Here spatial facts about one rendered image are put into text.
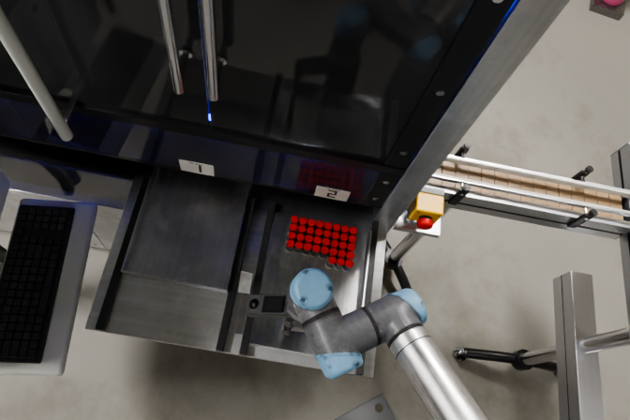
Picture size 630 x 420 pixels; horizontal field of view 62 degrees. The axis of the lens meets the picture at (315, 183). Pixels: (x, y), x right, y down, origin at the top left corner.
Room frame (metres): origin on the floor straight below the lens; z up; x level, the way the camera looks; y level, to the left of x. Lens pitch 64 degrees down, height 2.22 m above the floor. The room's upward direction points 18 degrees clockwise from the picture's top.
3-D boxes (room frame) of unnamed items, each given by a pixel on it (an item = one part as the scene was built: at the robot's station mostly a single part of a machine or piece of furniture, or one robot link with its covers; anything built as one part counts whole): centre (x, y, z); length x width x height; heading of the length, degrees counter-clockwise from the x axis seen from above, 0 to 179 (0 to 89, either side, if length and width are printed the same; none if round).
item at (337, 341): (0.18, -0.13, 1.24); 0.11 x 0.11 x 0.08; 41
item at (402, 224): (0.67, -0.30, 0.87); 0.14 x 0.13 x 0.02; 8
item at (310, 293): (0.25, -0.06, 1.24); 0.09 x 0.08 x 0.11; 41
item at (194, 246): (0.43, 0.28, 0.90); 0.34 x 0.26 x 0.04; 8
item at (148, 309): (0.38, 0.10, 0.87); 0.70 x 0.48 x 0.02; 98
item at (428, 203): (0.62, -0.29, 1.00); 0.08 x 0.07 x 0.07; 8
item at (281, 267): (0.36, -0.08, 0.90); 0.34 x 0.26 x 0.04; 7
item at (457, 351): (0.54, -1.01, 0.07); 0.50 x 0.08 x 0.14; 98
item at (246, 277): (0.26, 0.08, 0.91); 0.14 x 0.03 x 0.06; 8
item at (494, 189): (0.80, -0.56, 0.92); 0.69 x 0.15 x 0.16; 98
